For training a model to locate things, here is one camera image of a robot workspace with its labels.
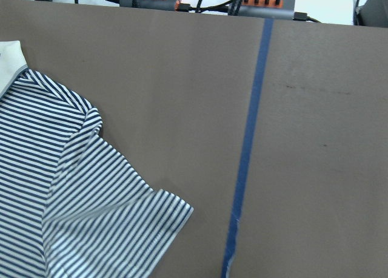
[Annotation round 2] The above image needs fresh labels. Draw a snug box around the navy white striped polo shirt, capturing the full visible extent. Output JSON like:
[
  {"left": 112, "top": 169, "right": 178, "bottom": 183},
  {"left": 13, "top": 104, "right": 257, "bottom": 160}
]
[{"left": 1, "top": 41, "right": 193, "bottom": 277}]

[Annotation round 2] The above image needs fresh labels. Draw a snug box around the brown table mat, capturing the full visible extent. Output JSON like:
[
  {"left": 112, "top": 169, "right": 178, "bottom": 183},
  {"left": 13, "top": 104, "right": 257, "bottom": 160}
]
[{"left": 1, "top": 0, "right": 387, "bottom": 277}]

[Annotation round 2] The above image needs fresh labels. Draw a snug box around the black usb cable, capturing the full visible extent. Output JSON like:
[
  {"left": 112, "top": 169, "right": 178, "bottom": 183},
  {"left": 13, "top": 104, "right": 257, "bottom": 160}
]
[{"left": 292, "top": 11, "right": 323, "bottom": 24}]

